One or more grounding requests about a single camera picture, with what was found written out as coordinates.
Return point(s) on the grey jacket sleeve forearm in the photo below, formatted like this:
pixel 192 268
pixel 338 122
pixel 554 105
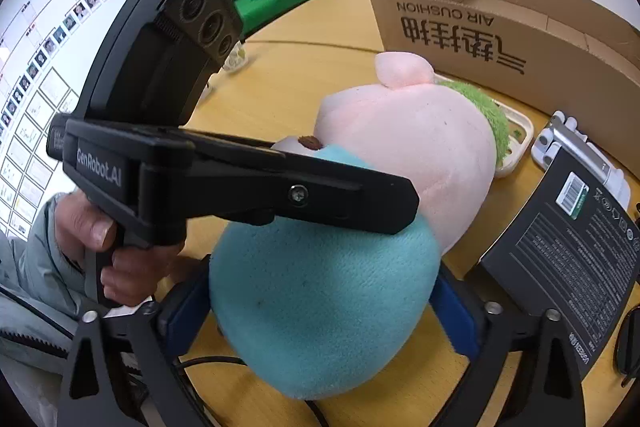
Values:
pixel 42 295

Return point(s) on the green covered side table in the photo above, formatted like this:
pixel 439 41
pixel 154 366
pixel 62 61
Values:
pixel 256 14

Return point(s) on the person's left hand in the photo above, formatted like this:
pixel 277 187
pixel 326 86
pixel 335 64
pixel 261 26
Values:
pixel 135 272

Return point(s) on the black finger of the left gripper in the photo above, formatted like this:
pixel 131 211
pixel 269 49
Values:
pixel 245 180

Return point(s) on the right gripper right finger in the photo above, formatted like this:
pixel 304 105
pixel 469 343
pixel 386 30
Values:
pixel 547 388

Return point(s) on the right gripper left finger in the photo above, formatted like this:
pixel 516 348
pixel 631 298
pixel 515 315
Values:
pixel 96 390

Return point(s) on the white folding phone stand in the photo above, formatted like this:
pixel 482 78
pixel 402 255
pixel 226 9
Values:
pixel 561 133

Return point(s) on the black product box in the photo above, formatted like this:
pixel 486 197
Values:
pixel 572 248

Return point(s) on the white rectangular tray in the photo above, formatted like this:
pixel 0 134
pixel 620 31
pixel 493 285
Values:
pixel 512 130

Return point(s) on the pink pig plush teal shirt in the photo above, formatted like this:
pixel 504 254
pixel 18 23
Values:
pixel 322 298

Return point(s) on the brown cardboard box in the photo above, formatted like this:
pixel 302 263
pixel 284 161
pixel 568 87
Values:
pixel 571 55

